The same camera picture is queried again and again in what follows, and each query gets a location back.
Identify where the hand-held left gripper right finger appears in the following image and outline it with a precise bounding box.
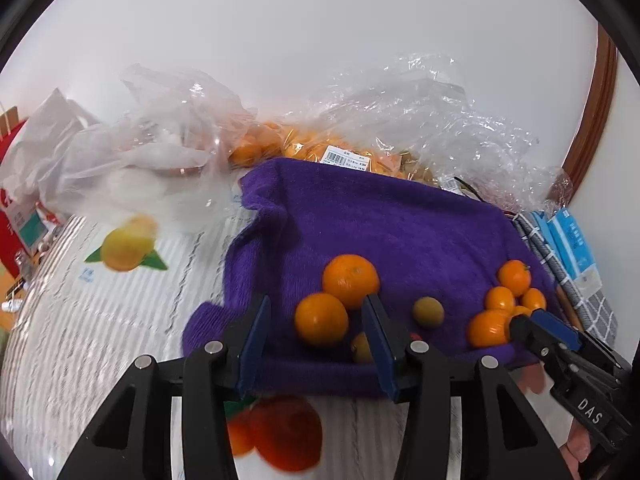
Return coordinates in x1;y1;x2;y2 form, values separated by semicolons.
361;294;573;480

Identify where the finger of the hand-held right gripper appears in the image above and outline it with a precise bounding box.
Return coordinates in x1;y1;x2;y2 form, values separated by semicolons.
509;314;566;376
530;308;626;376

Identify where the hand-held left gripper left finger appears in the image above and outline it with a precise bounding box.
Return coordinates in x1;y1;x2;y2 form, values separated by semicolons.
57;294;272;480

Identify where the medium orange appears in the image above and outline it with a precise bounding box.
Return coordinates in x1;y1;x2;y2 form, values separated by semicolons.
294;292;350;348

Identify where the large orange with stem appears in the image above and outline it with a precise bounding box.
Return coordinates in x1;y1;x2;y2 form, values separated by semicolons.
322;254;381;311

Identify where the purple towel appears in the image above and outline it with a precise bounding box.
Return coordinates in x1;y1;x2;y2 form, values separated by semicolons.
181;157;563;398

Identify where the person's right hand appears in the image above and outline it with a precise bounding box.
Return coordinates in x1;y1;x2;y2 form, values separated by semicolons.
560;420;596;480

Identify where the folded grey checkered cloth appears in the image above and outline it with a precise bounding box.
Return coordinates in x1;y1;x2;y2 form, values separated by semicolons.
512;211;621;346

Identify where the small green fruit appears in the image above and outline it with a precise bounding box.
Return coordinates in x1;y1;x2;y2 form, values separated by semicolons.
412;296;446;328

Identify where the blue tissue pack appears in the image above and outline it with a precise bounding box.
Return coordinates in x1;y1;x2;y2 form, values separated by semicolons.
542;207;603;293

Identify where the fruit print lace tablecloth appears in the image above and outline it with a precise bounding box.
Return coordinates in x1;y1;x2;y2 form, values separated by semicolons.
0;180;601;480

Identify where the clear plastic bag of oranges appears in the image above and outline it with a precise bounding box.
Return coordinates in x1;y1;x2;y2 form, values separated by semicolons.
227;52;573;216

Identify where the crumpled clear plastic bag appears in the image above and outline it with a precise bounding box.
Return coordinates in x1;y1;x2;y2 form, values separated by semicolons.
120;62;258;181

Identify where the white plastic bag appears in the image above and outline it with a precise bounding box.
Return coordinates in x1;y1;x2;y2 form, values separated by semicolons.
0;87;216;233

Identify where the red paper bag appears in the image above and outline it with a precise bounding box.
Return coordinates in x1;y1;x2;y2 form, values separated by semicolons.
0;107;56;281

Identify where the brown wooden door frame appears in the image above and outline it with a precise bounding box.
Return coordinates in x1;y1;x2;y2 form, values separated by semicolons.
562;25;618;196

